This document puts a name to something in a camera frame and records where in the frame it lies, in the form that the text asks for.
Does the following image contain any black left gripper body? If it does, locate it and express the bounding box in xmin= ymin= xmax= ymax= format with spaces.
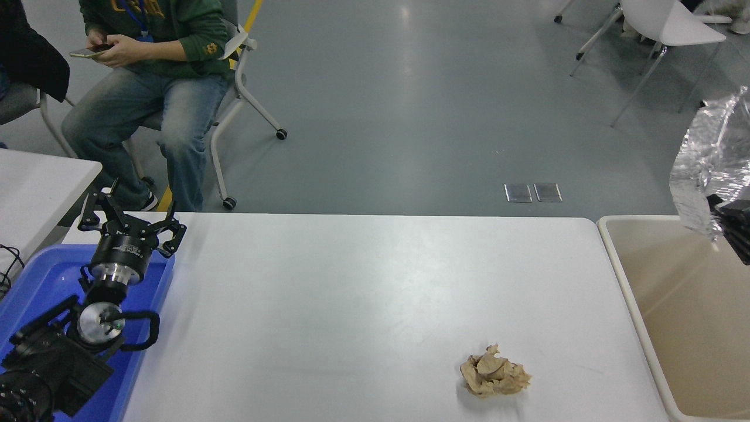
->
xmin=90 ymin=230 xmax=155 ymax=272

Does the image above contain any silver foil tray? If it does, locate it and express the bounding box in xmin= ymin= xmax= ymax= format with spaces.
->
xmin=669 ymin=87 xmax=750 ymax=242

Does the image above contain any smartphone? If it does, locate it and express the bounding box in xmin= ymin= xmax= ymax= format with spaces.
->
xmin=69 ymin=45 xmax=115 ymax=59

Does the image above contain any person's left hand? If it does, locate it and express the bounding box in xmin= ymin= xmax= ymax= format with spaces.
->
xmin=95 ymin=36 xmax=146 ymax=67

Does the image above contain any white side table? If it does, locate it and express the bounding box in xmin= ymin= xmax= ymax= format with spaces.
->
xmin=0 ymin=148 xmax=103 ymax=282

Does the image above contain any blue plastic tray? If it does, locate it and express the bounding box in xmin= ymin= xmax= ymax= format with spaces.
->
xmin=0 ymin=243 xmax=176 ymax=422

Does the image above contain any large pale plastic bin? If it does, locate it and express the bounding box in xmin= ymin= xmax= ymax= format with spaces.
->
xmin=596 ymin=215 xmax=750 ymax=422

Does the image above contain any person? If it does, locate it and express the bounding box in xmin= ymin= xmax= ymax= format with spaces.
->
xmin=0 ymin=0 xmax=70 ymax=104
xmin=697 ymin=0 xmax=750 ymax=35
xmin=61 ymin=0 xmax=232 ymax=213

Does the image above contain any grey chair with castors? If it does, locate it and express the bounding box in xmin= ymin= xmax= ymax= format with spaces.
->
xmin=120 ymin=0 xmax=288 ymax=210

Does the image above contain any white chair with metal legs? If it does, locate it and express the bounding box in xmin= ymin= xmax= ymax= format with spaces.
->
xmin=570 ymin=0 xmax=727 ymax=128

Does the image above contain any crumpled tan paper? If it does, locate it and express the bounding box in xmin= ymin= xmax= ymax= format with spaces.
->
xmin=460 ymin=344 xmax=533 ymax=399

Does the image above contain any black cable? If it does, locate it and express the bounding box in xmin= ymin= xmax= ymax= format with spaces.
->
xmin=0 ymin=243 xmax=25 ymax=300

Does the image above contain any grey chair with white frame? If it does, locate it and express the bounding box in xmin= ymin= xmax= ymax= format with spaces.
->
xmin=0 ymin=82 xmax=80 ymax=159

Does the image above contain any blue lanyard with badge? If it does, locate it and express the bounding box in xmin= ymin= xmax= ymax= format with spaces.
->
xmin=124 ymin=0 xmax=154 ymax=43

